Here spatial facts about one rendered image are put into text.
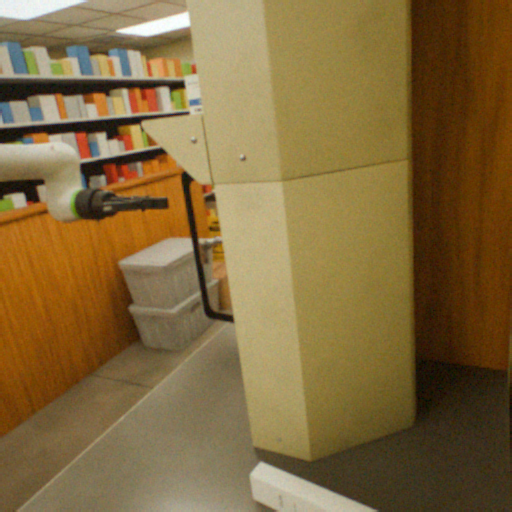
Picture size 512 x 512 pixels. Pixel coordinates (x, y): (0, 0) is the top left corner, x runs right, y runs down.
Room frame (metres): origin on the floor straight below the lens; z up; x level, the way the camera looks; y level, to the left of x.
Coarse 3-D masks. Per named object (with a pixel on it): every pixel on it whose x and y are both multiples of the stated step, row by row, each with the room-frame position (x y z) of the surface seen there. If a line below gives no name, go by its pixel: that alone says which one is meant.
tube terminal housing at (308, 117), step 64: (192, 0) 0.65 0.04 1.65; (256, 0) 0.61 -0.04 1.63; (320, 0) 0.62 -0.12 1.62; (384, 0) 0.65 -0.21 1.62; (256, 64) 0.61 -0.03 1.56; (320, 64) 0.62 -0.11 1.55; (384, 64) 0.65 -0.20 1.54; (256, 128) 0.62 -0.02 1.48; (320, 128) 0.62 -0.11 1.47; (384, 128) 0.65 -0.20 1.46; (256, 192) 0.62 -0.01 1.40; (320, 192) 0.62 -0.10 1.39; (384, 192) 0.65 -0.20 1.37; (256, 256) 0.63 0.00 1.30; (320, 256) 0.62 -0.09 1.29; (384, 256) 0.65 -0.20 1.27; (256, 320) 0.64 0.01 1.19; (320, 320) 0.61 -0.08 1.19; (384, 320) 0.64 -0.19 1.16; (256, 384) 0.65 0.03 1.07; (320, 384) 0.61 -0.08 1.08; (384, 384) 0.64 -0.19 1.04; (320, 448) 0.61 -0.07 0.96
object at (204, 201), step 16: (192, 192) 1.10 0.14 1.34; (208, 192) 1.07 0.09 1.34; (208, 208) 1.07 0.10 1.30; (208, 224) 1.08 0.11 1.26; (208, 240) 1.08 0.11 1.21; (224, 256) 1.05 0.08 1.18; (208, 272) 1.09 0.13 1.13; (224, 272) 1.06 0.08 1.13; (208, 288) 1.10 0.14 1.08; (224, 288) 1.06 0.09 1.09; (224, 304) 1.07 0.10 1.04
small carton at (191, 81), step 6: (186, 78) 0.77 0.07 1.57; (192, 78) 0.77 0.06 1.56; (186, 84) 0.78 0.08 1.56; (192, 84) 0.77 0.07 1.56; (198, 84) 0.76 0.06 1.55; (186, 90) 0.78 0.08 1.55; (192, 90) 0.77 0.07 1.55; (198, 90) 0.76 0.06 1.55; (192, 96) 0.77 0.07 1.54; (198, 96) 0.77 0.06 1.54; (192, 102) 0.77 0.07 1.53; (198, 102) 0.77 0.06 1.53; (192, 108) 0.77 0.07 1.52; (198, 108) 0.77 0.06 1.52
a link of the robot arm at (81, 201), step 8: (80, 192) 1.31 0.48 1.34; (88, 192) 1.29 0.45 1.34; (96, 192) 1.30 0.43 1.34; (80, 200) 1.28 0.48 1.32; (88, 200) 1.27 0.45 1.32; (80, 208) 1.28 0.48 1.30; (88, 208) 1.27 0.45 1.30; (80, 216) 1.29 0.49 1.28; (88, 216) 1.28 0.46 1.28; (96, 216) 1.28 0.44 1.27
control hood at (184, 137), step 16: (144, 128) 0.71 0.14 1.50; (160, 128) 0.70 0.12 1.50; (176, 128) 0.68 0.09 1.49; (192, 128) 0.67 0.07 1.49; (160, 144) 0.70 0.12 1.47; (176, 144) 0.68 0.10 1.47; (192, 144) 0.67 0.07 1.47; (176, 160) 0.69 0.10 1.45; (192, 160) 0.67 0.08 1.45; (208, 160) 0.66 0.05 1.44; (192, 176) 0.68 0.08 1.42; (208, 176) 0.66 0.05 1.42
